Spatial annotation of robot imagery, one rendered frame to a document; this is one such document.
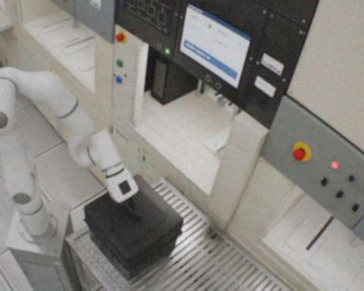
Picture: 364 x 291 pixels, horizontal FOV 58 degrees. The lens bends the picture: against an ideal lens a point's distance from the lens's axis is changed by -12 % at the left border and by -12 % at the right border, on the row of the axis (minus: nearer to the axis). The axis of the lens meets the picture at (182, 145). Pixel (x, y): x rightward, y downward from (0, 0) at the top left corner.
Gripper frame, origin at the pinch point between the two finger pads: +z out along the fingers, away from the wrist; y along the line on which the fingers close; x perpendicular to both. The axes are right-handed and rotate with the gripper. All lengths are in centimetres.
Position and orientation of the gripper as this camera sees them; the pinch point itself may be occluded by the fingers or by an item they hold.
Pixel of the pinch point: (132, 208)
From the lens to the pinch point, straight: 140.4
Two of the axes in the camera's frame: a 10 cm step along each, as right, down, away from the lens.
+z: 3.8, 9.0, 2.0
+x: -5.8, 0.6, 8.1
